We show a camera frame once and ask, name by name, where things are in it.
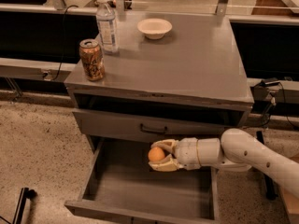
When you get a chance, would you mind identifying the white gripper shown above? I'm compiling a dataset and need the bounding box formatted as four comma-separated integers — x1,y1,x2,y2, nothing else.
149,138,201,172

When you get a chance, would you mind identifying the orange fruit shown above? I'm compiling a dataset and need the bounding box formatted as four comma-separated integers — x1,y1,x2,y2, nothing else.
148,147,165,161

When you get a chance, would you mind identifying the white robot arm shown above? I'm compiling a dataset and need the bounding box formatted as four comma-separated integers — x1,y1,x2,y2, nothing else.
149,129,299,197

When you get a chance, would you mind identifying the open grey bottom drawer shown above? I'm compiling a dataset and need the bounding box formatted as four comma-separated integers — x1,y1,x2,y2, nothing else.
65,139,220,224

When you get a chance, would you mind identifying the grey metal drawer cabinet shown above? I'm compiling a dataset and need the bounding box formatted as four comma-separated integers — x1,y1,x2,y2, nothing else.
64,10,255,173

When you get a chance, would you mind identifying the black stand leg right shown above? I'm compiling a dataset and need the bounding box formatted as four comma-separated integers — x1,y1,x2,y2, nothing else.
256,131,277,201

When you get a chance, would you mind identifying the black stand leg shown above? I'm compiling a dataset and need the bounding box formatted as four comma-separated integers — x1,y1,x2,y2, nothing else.
12,188,36,224
256,131,277,201

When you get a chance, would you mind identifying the brown patterned drink can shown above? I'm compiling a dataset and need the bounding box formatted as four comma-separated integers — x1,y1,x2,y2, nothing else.
79,39,105,81

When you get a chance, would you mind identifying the white paper bowl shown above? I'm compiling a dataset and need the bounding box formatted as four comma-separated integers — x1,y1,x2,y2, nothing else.
137,19,172,40

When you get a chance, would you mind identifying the brown cardboard box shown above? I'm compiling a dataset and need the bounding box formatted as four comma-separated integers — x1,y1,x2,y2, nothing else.
278,154,299,224

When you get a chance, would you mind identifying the black stand leg left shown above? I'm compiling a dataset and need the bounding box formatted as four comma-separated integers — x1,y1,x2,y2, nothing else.
12,188,36,224

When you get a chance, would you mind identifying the clear plastic water bottle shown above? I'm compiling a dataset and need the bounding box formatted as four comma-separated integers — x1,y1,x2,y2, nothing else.
96,0,119,54

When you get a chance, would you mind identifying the wooden desk background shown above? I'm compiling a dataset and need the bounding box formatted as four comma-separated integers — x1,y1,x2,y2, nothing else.
251,0,299,17

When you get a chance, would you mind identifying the closed grey drawer with handle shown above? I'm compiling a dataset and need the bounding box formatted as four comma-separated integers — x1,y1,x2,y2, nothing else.
73,108,245,151

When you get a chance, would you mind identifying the black cable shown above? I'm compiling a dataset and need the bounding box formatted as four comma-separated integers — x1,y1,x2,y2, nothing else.
50,4,80,82

